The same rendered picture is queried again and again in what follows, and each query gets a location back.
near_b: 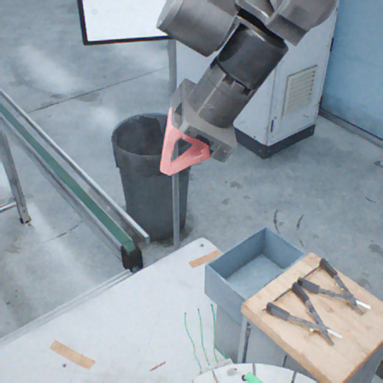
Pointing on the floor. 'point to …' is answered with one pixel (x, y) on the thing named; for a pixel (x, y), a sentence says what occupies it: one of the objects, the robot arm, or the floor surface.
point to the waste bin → (155, 198)
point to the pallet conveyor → (65, 185)
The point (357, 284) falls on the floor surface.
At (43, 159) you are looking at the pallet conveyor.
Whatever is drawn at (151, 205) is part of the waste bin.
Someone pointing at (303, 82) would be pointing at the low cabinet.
